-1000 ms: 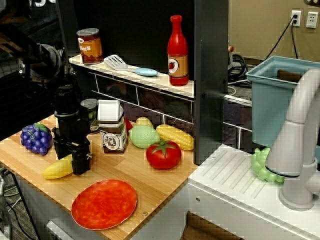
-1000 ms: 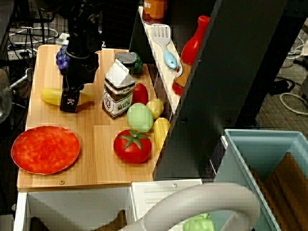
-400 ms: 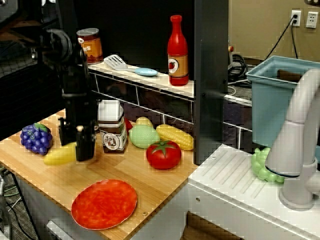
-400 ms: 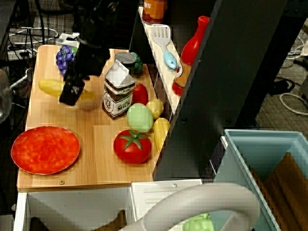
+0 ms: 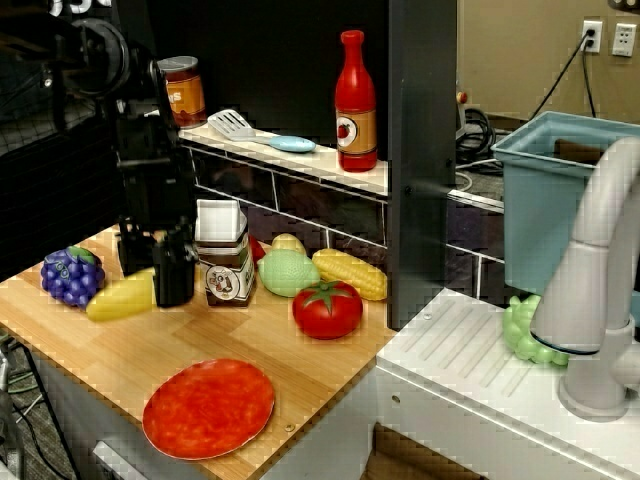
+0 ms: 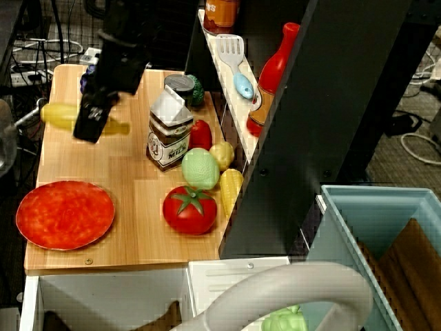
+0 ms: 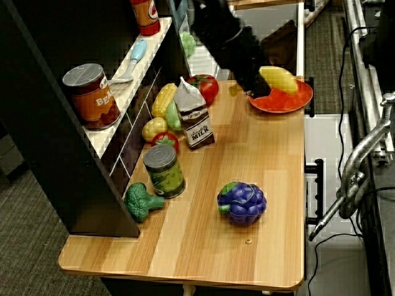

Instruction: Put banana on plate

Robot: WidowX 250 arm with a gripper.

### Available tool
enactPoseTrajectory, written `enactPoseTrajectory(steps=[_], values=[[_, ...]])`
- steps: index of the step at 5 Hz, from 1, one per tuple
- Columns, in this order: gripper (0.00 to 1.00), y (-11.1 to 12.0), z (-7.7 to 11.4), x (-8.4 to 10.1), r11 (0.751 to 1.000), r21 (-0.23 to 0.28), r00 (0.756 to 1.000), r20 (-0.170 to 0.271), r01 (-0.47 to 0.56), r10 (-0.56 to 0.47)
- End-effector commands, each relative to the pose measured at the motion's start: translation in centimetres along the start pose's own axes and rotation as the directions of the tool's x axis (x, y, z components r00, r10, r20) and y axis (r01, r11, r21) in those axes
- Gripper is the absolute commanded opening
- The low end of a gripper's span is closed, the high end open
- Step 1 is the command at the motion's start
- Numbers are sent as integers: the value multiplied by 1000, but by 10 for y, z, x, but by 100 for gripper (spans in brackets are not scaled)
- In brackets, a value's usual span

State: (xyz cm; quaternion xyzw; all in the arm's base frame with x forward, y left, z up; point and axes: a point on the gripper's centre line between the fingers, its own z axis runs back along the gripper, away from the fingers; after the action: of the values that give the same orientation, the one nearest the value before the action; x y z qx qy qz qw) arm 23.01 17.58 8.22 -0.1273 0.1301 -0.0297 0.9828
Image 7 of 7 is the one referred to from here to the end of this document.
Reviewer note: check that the silver metal clamp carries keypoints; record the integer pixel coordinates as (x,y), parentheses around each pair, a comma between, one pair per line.
(355,166)

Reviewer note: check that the light green toy lettuce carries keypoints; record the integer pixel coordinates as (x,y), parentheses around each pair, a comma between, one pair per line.
(187,43)

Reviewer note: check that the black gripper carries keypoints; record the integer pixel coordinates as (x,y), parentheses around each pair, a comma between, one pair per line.
(250,72)

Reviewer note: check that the red plate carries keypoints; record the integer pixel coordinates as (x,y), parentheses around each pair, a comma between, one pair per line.
(281,103)

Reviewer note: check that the yellow toy banana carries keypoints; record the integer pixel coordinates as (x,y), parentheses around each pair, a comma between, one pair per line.
(279,78)

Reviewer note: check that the purple toy grapes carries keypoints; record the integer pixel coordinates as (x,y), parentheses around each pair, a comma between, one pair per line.
(243,203)

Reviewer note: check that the grey toy pitcher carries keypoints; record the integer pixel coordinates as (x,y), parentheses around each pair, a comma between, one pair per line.
(189,9)

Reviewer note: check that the brown cloth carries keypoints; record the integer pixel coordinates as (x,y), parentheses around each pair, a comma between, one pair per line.
(282,46)

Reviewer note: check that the orange red toy bottle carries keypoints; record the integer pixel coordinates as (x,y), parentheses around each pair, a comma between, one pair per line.
(146,17)

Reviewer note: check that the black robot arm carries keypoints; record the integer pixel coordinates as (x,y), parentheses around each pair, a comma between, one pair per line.
(222,34)

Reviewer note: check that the yellow toy corn cob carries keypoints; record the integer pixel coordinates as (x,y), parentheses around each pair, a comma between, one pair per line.
(163,98)

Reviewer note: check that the green toy cucumber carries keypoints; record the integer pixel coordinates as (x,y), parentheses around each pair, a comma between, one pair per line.
(172,117)

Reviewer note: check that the chocolate milk toy carton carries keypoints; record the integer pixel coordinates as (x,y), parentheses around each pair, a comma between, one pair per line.
(197,123)

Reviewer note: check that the black toy kitchen shelf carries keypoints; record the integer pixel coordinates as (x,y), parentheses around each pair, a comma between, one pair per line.
(46,138)

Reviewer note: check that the yellow toy potato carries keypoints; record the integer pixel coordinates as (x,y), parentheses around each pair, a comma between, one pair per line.
(154,128)

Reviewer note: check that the small red toy tomato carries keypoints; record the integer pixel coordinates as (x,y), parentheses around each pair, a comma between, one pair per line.
(166,142)

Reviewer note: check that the large red toy tomato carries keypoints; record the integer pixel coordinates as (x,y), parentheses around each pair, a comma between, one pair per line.
(208,87)

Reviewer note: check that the green label toy can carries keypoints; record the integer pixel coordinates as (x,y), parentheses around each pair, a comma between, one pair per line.
(165,175)

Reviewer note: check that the aluminium frame rail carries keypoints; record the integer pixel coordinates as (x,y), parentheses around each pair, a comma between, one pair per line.
(359,61)

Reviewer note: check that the green toy broccoli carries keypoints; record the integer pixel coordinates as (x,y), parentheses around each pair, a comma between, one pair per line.
(139,198)

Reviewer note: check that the orange beans toy can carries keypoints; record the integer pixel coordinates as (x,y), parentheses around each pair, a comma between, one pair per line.
(92,98)

